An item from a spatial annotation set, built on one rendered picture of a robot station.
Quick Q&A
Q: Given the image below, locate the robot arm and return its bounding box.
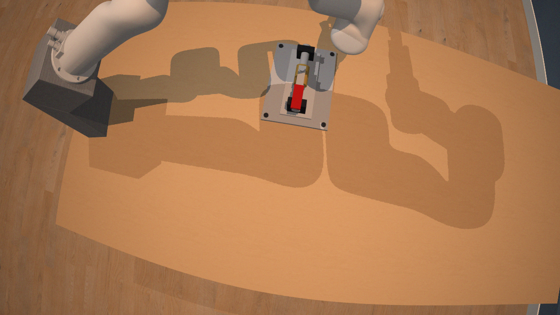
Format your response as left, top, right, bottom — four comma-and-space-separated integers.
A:
47, 0, 385, 84

